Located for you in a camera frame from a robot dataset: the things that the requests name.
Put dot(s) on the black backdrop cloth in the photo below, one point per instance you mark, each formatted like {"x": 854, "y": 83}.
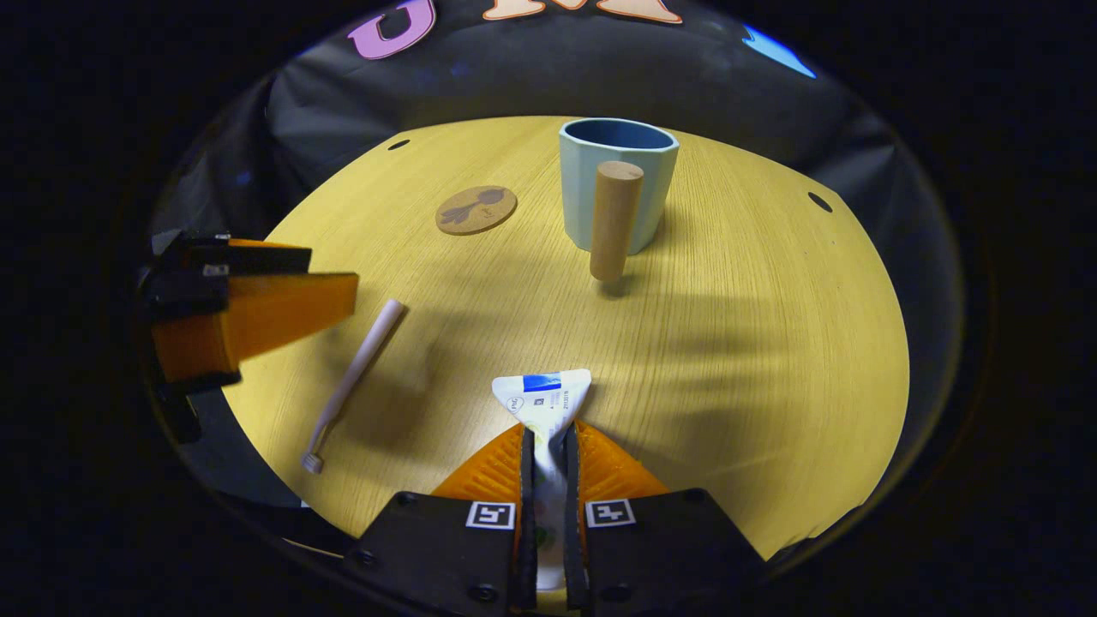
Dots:
{"x": 600, "y": 77}

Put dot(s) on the white toothpaste tube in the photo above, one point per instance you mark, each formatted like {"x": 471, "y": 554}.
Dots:
{"x": 548, "y": 403}

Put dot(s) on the white toothbrush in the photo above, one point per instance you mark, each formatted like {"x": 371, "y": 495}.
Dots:
{"x": 356, "y": 377}

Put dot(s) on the round brown cork coaster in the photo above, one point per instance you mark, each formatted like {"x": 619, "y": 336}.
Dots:
{"x": 476, "y": 210}

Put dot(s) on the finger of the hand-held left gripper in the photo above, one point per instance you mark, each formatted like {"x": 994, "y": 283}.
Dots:
{"x": 274, "y": 317}
{"x": 188, "y": 283}

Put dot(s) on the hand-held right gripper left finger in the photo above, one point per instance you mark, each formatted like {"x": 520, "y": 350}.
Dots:
{"x": 526, "y": 514}

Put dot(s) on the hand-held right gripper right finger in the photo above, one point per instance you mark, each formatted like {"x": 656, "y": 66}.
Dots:
{"x": 572, "y": 514}

